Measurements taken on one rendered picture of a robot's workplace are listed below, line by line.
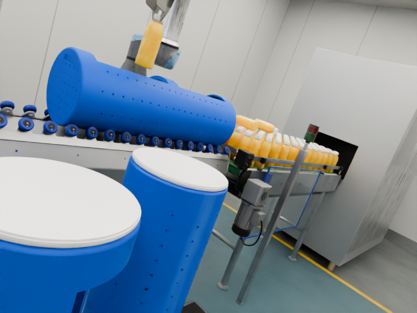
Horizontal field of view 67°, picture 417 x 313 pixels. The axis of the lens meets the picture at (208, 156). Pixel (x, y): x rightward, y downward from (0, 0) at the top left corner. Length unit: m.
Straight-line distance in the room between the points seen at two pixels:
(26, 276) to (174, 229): 0.42
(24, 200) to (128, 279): 0.45
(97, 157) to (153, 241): 0.55
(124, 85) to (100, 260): 0.86
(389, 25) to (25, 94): 5.37
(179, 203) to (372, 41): 5.64
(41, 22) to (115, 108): 2.91
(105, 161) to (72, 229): 0.85
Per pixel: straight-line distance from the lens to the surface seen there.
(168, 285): 0.90
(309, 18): 6.77
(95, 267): 0.47
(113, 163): 1.31
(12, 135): 1.15
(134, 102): 1.26
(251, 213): 1.82
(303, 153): 1.97
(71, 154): 1.23
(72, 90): 1.20
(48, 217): 0.48
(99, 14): 4.31
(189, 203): 0.78
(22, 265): 0.45
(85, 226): 0.47
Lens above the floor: 1.27
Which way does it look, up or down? 12 degrees down
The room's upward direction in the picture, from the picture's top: 20 degrees clockwise
